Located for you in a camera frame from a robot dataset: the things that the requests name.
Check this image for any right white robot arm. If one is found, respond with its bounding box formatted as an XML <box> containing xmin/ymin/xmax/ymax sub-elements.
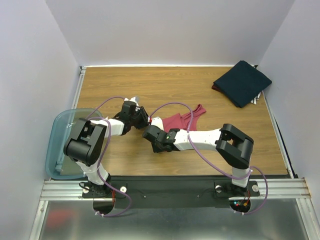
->
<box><xmin>142</xmin><ymin>123</ymin><xmax>254</xmax><ymax>195</ymax></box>

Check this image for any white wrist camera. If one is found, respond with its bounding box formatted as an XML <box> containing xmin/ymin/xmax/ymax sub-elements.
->
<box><xmin>148</xmin><ymin>116</ymin><xmax>164</xmax><ymax>131</ymax></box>
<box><xmin>124</xmin><ymin>96</ymin><xmax>139</xmax><ymax>106</ymax></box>

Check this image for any folded white patterned garment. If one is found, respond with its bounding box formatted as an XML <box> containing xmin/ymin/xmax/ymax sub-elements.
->
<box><xmin>250</xmin><ymin>92</ymin><xmax>262</xmax><ymax>105</ymax></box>

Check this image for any red tank top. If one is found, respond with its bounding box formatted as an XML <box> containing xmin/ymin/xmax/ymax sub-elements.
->
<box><xmin>162</xmin><ymin>104</ymin><xmax>207</xmax><ymax>132</ymax></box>

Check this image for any aluminium frame rail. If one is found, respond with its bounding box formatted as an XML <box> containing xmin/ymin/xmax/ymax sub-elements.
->
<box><xmin>71</xmin><ymin>66</ymin><xmax>87</xmax><ymax>109</ymax></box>

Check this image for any folded dark red garment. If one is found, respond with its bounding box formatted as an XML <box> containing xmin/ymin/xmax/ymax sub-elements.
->
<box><xmin>212</xmin><ymin>85</ymin><xmax>221</xmax><ymax>93</ymax></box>

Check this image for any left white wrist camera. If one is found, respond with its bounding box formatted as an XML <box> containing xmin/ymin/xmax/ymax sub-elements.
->
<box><xmin>124</xmin><ymin>96</ymin><xmax>139</xmax><ymax>106</ymax></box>

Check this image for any folded navy tank top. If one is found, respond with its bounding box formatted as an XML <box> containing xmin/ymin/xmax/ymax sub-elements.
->
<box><xmin>213</xmin><ymin>60</ymin><xmax>272</xmax><ymax>108</ymax></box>

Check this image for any clear blue plastic bin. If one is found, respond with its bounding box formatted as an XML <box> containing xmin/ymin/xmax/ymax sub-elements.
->
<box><xmin>45</xmin><ymin>108</ymin><xmax>93</xmax><ymax>180</ymax></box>

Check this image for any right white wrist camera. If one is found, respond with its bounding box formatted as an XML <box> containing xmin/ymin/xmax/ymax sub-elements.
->
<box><xmin>148</xmin><ymin>116</ymin><xmax>164</xmax><ymax>131</ymax></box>

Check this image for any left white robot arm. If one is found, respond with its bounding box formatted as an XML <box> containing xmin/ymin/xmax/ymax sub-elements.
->
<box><xmin>63</xmin><ymin>96</ymin><xmax>149</xmax><ymax>198</ymax></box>

